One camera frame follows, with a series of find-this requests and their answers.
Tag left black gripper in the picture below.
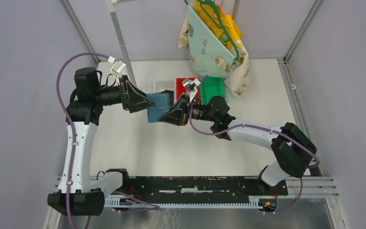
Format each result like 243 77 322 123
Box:
94 75 155 113

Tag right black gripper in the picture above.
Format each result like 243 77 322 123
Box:
158 94 217 127

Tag blue card holder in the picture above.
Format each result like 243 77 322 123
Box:
147 93 170 123

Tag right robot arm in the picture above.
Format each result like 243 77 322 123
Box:
158 94 320 195

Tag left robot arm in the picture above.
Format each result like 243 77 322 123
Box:
47 67 155 216

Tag black cards in white bin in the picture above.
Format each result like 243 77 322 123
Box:
161 90 174 97

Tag red plastic bin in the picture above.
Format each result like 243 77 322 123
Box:
175 77 201 102

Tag white plastic bin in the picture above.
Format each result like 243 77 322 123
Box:
152 80 176 94

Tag green plastic bin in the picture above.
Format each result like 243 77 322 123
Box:
200 76 225 105

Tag mint cartoon print cloth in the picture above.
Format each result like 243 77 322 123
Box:
177 5 251 99

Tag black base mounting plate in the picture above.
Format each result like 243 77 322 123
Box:
117 176 288 204

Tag yellow garment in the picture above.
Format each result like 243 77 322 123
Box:
193 0 244 50

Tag white clothes rack stand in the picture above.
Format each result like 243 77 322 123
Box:
105 0 137 86

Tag green clothes hanger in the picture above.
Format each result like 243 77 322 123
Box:
185 0 243 61

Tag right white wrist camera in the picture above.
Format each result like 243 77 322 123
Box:
182 78 201 103

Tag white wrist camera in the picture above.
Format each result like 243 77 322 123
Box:
182 78 201 103
107 56 126 84

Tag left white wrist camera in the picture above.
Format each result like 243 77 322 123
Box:
107 56 126 84

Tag white slotted cable duct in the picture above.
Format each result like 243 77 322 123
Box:
104 196 264 210

